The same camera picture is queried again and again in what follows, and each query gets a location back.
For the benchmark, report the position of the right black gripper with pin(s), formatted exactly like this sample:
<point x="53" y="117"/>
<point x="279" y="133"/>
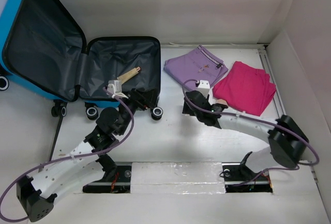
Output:
<point x="187" y="110"/>

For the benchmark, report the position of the purple shorts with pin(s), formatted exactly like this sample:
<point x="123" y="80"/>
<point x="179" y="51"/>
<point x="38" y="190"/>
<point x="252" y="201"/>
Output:
<point x="199" y="64"/>

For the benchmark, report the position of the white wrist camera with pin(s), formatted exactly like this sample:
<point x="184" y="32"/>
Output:
<point x="114" y="89"/>
<point x="203" y="87"/>

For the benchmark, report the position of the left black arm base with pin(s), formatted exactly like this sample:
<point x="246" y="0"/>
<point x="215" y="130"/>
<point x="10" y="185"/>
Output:
<point x="116" y="177"/>

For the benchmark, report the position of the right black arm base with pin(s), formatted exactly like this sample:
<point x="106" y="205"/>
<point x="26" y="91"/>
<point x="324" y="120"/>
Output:
<point x="238" y="178"/>

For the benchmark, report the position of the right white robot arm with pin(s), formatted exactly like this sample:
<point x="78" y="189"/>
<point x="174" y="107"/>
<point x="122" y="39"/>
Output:
<point x="285" y="141"/>

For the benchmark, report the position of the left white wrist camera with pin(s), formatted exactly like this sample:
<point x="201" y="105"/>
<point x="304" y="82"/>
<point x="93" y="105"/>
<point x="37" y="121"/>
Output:
<point x="114" y="89"/>

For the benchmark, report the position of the pink shorts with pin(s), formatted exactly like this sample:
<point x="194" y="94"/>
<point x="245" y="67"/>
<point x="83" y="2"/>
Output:
<point x="246" y="89"/>

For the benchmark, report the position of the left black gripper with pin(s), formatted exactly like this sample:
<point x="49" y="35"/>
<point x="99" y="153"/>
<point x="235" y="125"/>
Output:
<point x="147" y="97"/>

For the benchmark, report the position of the blue kids suitcase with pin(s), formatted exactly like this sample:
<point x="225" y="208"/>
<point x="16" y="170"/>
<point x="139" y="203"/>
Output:
<point x="44" y="49"/>

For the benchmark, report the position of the aluminium frame rail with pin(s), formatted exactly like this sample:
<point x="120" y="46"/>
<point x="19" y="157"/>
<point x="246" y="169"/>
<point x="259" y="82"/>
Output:
<point x="277" y="101"/>

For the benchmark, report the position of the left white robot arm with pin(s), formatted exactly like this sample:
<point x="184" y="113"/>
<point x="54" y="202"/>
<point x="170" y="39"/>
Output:
<point x="89" y="160"/>

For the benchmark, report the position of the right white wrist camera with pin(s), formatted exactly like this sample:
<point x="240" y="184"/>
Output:
<point x="203" y="87"/>

